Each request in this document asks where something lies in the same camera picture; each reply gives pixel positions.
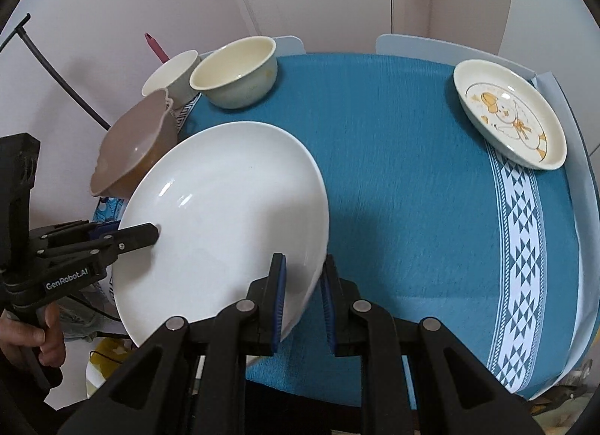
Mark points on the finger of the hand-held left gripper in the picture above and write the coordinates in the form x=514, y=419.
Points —
x=101, y=228
x=140, y=236

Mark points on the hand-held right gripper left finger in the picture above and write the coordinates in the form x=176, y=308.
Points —
x=279, y=304

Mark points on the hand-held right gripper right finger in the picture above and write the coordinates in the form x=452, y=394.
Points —
x=328, y=309

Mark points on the large white plate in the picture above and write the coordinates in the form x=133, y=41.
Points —
x=225, y=210

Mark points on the brown plastic bowl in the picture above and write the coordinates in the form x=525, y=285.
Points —
x=136, y=144

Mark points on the large cream bowl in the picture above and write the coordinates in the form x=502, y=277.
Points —
x=234, y=67

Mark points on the cream cartoon print plate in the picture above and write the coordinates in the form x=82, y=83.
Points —
x=508, y=111

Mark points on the person's left hand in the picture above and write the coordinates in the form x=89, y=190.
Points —
x=47, y=341

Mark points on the blue patterned tablecloth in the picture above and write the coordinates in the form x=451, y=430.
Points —
x=398, y=205

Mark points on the white cup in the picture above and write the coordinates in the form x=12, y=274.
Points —
x=173, y=71

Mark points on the pale blue table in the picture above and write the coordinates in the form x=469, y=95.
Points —
x=579, y=228

